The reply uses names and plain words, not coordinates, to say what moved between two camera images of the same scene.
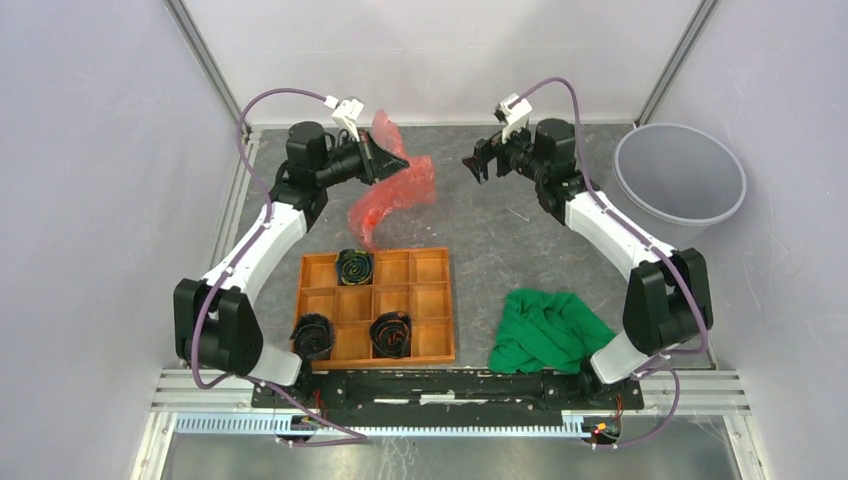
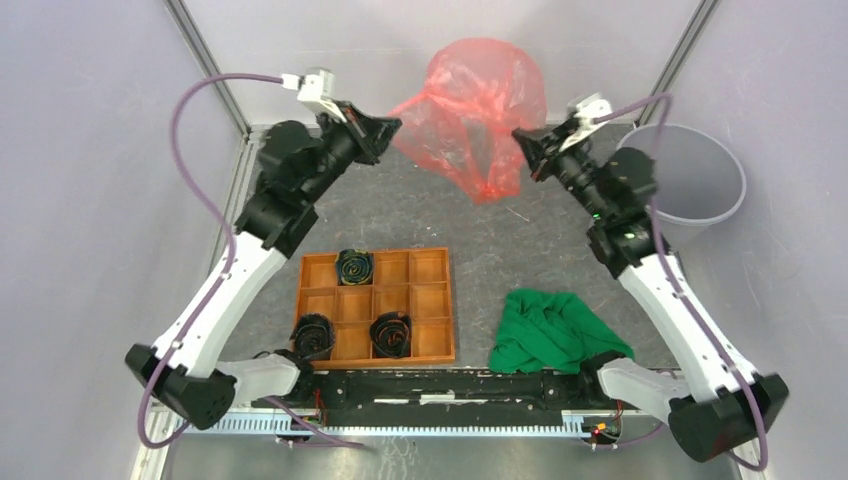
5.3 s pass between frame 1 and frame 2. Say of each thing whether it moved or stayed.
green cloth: stayed
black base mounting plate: stayed
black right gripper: moved
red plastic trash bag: moved
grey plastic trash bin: stayed
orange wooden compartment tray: stayed
